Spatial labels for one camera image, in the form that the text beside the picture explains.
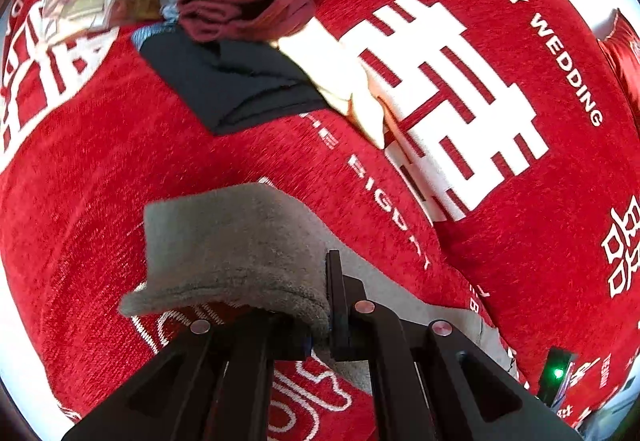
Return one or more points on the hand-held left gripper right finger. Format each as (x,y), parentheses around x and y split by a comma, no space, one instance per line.
(337,311)

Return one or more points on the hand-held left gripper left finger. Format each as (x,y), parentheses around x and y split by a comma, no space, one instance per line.
(305,346)

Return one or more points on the grey towel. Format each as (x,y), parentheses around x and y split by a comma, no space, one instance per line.
(235,246)

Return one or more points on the red printed blanket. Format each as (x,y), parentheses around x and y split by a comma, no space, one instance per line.
(500,246)

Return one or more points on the cream cloth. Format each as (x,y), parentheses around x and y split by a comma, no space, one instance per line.
(330,71)

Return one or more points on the black cloth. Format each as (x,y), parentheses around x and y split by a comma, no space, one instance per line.
(235,81)

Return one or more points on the maroon cloth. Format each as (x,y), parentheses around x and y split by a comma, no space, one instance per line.
(235,11)

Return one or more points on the red satin pillow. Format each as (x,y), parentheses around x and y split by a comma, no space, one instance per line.
(622,51)

